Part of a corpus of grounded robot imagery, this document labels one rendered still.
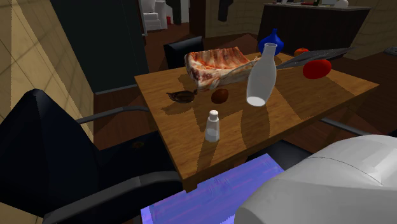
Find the purple robot stand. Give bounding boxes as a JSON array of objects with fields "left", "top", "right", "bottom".
[{"left": 141, "top": 153, "right": 285, "bottom": 224}]

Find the white stacked furniture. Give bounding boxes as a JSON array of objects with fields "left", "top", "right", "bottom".
[{"left": 140, "top": 0, "right": 174, "bottom": 32}]

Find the dark tall cabinet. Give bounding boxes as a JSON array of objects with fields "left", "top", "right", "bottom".
[{"left": 49, "top": 0, "right": 150, "bottom": 95}]

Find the white salt shaker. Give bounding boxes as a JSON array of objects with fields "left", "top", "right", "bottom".
[{"left": 204, "top": 109, "right": 221, "bottom": 143}]

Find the raw rib rack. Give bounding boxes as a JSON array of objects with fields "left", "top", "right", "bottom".
[{"left": 184, "top": 46, "right": 261, "bottom": 92}]

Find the white bottle vase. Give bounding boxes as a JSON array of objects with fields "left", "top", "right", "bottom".
[{"left": 246, "top": 43, "right": 278, "bottom": 108}]

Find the black armchair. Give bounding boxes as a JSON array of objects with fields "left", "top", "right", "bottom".
[{"left": 0, "top": 88, "right": 185, "bottom": 224}]

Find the dark wooden counter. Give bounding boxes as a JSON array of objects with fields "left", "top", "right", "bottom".
[{"left": 256, "top": 2, "right": 372, "bottom": 57}]

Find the black chair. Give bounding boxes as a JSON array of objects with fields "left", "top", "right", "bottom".
[{"left": 164, "top": 35, "right": 204, "bottom": 70}]

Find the wooden table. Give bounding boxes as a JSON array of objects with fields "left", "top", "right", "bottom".
[{"left": 134, "top": 52, "right": 380, "bottom": 193}]

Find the brown round fruit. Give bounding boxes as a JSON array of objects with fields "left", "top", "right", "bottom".
[{"left": 211, "top": 88, "right": 230, "bottom": 104}]

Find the dark brown small dish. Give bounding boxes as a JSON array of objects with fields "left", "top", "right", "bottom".
[{"left": 166, "top": 89, "right": 199, "bottom": 104}]

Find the grey long flat blade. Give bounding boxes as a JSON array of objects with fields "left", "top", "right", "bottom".
[{"left": 275, "top": 46, "right": 357, "bottom": 70}]

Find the red oval fruit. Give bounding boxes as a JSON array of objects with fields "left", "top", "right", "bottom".
[{"left": 302, "top": 59, "right": 332, "bottom": 80}]

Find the blue vase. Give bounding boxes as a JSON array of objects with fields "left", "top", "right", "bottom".
[{"left": 258, "top": 28, "right": 284, "bottom": 57}]

